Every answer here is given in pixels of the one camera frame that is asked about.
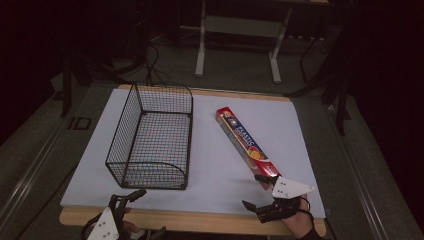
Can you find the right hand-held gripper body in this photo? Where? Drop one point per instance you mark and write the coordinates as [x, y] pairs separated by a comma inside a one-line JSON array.
[[288, 188]]

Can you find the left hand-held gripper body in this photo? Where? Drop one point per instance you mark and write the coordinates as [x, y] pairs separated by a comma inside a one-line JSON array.
[[105, 226]]

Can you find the red plastic wrap box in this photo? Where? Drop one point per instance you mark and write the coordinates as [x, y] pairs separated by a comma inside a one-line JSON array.
[[243, 140]]

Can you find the person's left hand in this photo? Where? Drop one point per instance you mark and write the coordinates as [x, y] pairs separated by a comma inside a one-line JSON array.
[[128, 228]]

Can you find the person's right hand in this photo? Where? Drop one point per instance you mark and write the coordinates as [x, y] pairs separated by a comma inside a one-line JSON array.
[[300, 223]]

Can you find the black stand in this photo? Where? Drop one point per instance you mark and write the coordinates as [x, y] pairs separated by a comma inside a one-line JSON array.
[[341, 106], [66, 90]]

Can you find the white metal table frame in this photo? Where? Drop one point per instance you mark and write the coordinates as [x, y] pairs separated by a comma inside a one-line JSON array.
[[200, 50]]

